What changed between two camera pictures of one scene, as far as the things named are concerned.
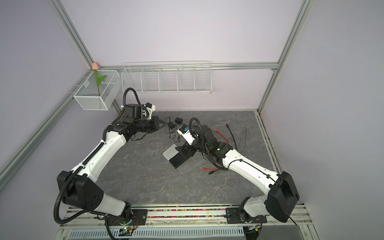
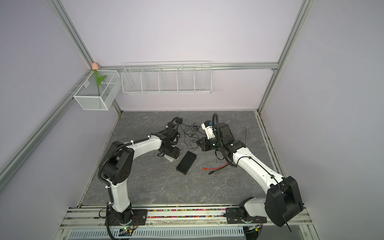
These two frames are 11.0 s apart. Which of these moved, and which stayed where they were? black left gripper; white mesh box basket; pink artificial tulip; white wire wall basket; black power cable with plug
Moved: black power cable with plug; black left gripper
Stayed: pink artificial tulip; white mesh box basket; white wire wall basket
